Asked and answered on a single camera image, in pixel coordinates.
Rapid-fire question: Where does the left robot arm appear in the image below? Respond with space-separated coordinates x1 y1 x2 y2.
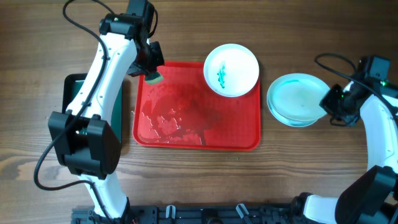
49 0 164 223

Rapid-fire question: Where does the dark green water tray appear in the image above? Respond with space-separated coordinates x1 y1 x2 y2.
62 73 123 142

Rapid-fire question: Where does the yellow green sponge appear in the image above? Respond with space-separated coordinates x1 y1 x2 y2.
144 72 163 85

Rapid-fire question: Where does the white plate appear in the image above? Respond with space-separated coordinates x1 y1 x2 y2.
203 44 259 98
267 73 330 121
267 95 317 128

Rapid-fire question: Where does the white plate top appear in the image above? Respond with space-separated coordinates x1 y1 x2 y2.
203 44 259 98

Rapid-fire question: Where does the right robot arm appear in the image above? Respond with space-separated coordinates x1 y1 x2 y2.
289 55 397 223

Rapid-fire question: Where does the red plastic tray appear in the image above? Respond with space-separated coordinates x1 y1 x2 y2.
132 61 261 151

